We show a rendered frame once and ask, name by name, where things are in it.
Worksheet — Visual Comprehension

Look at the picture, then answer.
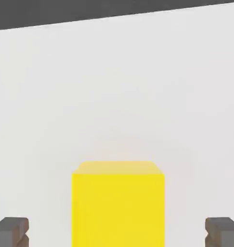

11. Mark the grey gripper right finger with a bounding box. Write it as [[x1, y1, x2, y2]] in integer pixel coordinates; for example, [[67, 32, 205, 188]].
[[205, 217, 234, 247]]

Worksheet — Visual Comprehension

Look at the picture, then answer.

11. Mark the small yellow cube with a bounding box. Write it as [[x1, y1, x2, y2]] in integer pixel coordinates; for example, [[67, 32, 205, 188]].
[[71, 160, 166, 247]]

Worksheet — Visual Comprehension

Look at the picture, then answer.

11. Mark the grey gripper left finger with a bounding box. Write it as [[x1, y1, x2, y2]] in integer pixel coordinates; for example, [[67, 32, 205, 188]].
[[0, 217, 30, 247]]

